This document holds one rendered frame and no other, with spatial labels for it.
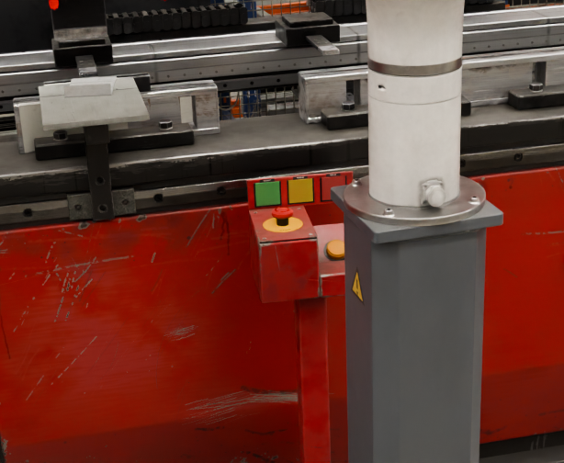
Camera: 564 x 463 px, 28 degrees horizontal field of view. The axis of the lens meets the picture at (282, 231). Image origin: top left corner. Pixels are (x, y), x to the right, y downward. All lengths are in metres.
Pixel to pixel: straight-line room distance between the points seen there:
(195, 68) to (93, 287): 0.57
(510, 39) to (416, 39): 1.29
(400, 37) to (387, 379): 0.46
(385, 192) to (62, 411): 1.06
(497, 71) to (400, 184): 0.97
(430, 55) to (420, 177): 0.16
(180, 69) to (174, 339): 0.60
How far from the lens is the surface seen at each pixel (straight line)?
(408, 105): 1.46
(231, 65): 2.53
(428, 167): 1.48
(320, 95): 2.31
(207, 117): 2.28
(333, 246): 2.11
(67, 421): 2.37
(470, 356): 1.60
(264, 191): 2.13
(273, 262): 2.02
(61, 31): 2.24
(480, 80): 2.42
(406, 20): 1.42
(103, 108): 2.05
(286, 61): 2.56
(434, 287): 1.53
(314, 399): 2.22
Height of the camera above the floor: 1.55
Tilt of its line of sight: 22 degrees down
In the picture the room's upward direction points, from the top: 2 degrees counter-clockwise
